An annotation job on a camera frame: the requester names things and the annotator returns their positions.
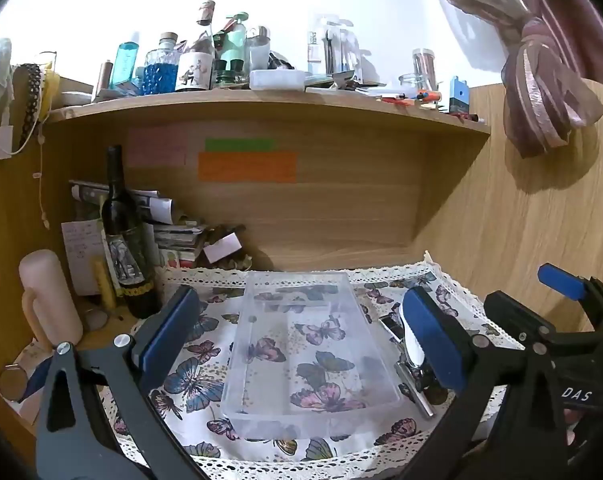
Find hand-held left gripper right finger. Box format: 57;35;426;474
400;286;572;480

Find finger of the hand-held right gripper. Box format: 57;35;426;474
483;290;588;356
537;262;603;333

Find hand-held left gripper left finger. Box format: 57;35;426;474
36;285;217;480

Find white handheld light device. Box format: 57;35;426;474
400;304;428;367

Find silver metal flashlight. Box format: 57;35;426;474
395;359;435;419

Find clear plastic organizer box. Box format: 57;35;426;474
222;270;402;441

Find person's right hand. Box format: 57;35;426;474
563;407;585;449

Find butterfly print lace tablecloth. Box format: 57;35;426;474
99;250;527;466

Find red and green card box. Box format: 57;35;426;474
166;250;198;270

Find round brass-rimmed glass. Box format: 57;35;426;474
84;307;111;332

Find yellow stick candle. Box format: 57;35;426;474
92;260;118;309

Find pile of shells and coins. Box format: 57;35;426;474
208;225;253;272

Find stack of papers and booklets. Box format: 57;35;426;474
69;179;207;268

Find small white box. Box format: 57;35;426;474
203;234;243;265

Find dark wine bottle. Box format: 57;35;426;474
100;145;161;320

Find pink cylinder candle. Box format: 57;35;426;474
19;249;84;351

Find blue card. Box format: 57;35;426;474
20;360;52;403

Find round metal mirror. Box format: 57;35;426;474
0;362;30;404

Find orange sticky note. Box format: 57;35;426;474
198;152;298;183

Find pink sticky note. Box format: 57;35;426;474
128;127;188;168

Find green sticky note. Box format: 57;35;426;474
205;138;276;152

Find small blue box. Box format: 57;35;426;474
449;76;470;114

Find mauve striped curtain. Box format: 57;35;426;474
416;0;603;159

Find orange pens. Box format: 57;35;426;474
376;90;443;109

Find short glass jar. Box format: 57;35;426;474
399;74;429;94

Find clear tube with pink contents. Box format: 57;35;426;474
412;49;439;92

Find round bottle with blue liquid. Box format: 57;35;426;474
142;32;180;95

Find corked bottle with figure label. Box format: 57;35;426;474
176;0;217;92

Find teal glass bottle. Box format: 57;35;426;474
110;42;141;93

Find white plastic case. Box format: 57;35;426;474
250;70;306;92

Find black patterned headband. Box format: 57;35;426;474
12;63;45;147

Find clear bottle with silver cap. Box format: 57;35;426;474
246;26;272;73

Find mint green pump bottle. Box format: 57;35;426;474
216;12;248;86

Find clear blister package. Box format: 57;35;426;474
307;14;362;81

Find beige hanging cord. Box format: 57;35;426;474
32;125;50;231

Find white charger cable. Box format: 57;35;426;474
0;40;38;161

